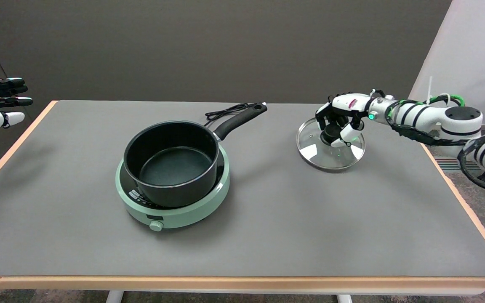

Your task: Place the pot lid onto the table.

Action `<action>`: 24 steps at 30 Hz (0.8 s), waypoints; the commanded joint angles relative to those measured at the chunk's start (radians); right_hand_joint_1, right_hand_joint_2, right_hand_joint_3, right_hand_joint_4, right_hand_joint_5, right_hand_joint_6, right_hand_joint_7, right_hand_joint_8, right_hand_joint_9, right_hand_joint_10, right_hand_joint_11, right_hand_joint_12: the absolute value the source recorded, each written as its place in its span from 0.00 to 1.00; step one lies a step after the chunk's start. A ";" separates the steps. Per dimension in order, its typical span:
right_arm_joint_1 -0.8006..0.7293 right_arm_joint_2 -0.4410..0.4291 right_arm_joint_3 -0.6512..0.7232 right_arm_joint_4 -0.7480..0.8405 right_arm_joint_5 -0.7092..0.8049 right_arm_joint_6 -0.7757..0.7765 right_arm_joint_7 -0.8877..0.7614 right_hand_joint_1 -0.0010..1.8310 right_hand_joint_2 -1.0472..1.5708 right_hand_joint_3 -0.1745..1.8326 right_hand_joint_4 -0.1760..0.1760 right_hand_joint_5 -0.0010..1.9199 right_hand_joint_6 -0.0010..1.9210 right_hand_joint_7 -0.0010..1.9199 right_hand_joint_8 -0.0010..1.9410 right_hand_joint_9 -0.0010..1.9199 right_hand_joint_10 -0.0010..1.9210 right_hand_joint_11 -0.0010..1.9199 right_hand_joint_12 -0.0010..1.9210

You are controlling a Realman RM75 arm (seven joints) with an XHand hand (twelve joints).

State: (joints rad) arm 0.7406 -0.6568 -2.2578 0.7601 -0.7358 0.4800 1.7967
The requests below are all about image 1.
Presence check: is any grey table mat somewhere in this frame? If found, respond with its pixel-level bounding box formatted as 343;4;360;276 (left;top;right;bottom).
0;100;485;277

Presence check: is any floor vent grille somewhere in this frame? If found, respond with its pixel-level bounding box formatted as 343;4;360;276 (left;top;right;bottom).
435;157;464;172

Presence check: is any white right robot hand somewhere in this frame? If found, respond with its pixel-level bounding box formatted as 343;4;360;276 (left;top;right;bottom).
315;93;376;148

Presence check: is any black saucepan with handle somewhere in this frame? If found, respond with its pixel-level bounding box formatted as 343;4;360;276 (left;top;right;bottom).
123;102;268;208

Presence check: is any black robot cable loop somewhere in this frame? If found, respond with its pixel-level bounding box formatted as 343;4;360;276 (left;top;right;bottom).
457;128;485;197

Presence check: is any glass pot lid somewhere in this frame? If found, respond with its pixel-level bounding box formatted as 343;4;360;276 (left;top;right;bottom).
296;117;366;171

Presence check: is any black power cord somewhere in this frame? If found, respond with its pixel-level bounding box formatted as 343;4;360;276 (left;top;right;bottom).
205;104;252;125

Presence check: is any green induction cooker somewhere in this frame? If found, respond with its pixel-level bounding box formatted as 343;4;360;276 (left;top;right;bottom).
115;143;231;232

